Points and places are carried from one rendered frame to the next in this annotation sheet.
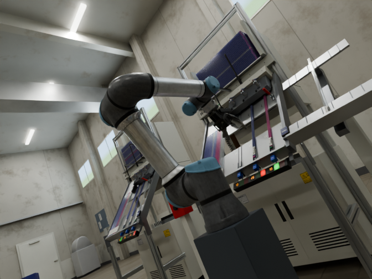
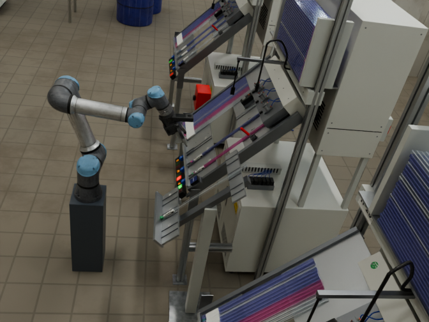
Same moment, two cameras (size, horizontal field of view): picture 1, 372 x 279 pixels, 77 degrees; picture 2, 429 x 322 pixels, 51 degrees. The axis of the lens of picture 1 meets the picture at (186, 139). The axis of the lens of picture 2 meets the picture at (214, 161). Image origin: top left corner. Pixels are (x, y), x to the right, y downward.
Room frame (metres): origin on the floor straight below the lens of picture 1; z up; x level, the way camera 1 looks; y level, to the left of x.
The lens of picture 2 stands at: (-0.26, -1.68, 2.27)
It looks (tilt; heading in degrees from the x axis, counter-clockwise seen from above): 35 degrees down; 38
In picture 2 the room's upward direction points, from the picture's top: 11 degrees clockwise
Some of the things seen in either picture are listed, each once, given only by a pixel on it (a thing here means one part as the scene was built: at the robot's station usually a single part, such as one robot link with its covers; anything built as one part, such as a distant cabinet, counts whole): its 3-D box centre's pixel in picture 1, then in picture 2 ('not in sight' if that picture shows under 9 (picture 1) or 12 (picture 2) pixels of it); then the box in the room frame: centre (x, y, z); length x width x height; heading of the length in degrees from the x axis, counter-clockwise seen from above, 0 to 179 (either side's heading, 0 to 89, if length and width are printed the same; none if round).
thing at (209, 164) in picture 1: (205, 177); (88, 170); (0.83, -0.01, 0.72); 0.13 x 0.12 x 0.14; 43
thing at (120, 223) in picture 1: (159, 221); (226, 65); (2.64, 0.64, 0.66); 1.01 x 0.73 x 1.31; 140
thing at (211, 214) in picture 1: (221, 208); (88, 187); (0.82, -0.01, 0.60); 0.15 x 0.15 x 0.10
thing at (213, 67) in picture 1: (227, 68); (304, 35); (1.73, -0.55, 1.52); 0.51 x 0.13 x 0.27; 50
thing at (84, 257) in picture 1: (84, 254); not in sight; (10.19, 5.90, 0.75); 0.84 x 0.69 x 1.50; 139
